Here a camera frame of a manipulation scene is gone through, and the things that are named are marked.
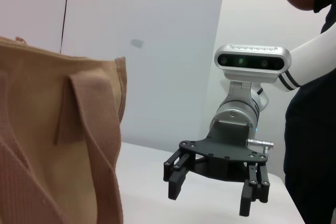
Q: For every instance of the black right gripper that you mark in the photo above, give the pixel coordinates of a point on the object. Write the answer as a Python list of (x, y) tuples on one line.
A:
[(225, 150)]

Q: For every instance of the khaki fabric food bag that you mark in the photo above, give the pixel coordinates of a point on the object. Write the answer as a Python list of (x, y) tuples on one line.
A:
[(52, 129)]

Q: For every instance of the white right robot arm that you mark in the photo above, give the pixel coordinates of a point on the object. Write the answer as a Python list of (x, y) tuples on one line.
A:
[(309, 58)]

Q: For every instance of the person in black clothes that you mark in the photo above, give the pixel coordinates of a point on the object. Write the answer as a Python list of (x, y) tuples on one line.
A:
[(315, 155)]

